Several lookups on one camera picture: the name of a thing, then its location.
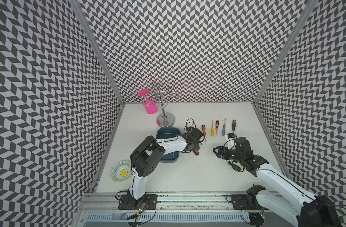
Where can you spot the pink plastic wine glass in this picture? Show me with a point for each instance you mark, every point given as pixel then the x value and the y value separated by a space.
pixel 149 104

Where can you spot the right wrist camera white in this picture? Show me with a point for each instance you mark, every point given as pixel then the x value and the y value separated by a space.
pixel 230 137

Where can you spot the yellow patterned plate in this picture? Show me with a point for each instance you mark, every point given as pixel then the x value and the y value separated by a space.
pixel 121 171

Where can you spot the purple red screwdriver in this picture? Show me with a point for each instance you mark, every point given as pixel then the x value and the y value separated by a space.
pixel 224 128

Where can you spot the aluminium front rail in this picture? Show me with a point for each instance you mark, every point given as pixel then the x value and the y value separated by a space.
pixel 109 202

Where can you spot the black yellow long screwdriver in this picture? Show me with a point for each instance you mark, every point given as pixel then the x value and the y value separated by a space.
pixel 235 167

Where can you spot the black yellow far screwdriver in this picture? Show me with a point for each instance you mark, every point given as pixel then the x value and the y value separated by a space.
pixel 233 126

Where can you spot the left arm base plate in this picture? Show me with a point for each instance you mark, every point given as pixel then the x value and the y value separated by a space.
pixel 127 202

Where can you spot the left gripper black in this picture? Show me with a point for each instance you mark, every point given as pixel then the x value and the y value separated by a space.
pixel 197 146

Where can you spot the orange handled screwdriver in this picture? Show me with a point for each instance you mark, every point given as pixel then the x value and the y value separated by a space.
pixel 204 132

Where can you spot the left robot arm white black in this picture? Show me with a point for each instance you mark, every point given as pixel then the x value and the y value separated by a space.
pixel 146 157

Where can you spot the orange black small screwdriver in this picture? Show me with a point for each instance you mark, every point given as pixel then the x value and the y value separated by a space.
pixel 216 127

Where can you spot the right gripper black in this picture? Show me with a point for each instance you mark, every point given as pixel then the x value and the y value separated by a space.
pixel 221 148

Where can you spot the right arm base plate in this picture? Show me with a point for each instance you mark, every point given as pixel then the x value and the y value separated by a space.
pixel 239 201

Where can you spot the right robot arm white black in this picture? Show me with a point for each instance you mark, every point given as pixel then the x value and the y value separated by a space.
pixel 296 205

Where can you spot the teal plastic storage box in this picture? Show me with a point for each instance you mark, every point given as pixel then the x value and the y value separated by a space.
pixel 170 133

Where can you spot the yellow slim screwdriver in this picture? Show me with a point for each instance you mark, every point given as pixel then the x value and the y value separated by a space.
pixel 212 128

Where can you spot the chrome glass holder stand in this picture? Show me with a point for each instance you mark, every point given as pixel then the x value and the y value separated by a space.
pixel 165 119

